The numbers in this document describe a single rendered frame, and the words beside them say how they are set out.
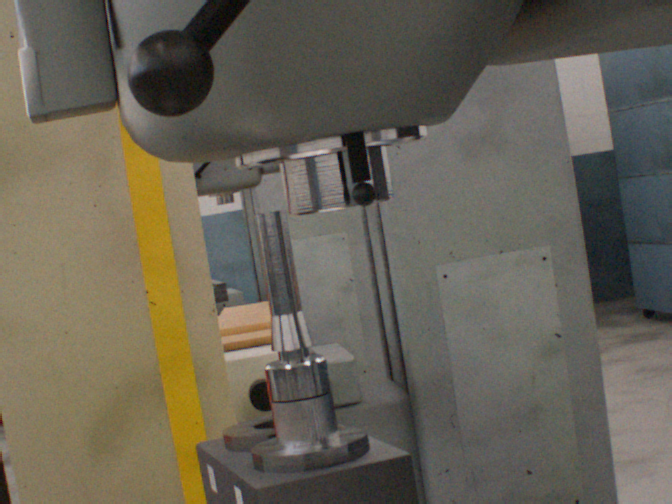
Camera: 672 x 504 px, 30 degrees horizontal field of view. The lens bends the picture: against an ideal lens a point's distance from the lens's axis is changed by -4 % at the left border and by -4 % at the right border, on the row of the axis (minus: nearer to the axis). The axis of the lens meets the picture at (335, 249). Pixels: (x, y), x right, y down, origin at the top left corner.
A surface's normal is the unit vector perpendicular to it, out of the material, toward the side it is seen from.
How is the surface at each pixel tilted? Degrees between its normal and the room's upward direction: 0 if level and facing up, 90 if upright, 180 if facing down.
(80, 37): 90
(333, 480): 90
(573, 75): 90
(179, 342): 90
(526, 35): 135
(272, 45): 118
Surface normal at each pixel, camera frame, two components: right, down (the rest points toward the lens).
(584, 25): -0.29, 0.95
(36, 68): 0.19, 0.02
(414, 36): 0.33, 0.58
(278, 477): -0.16, -0.99
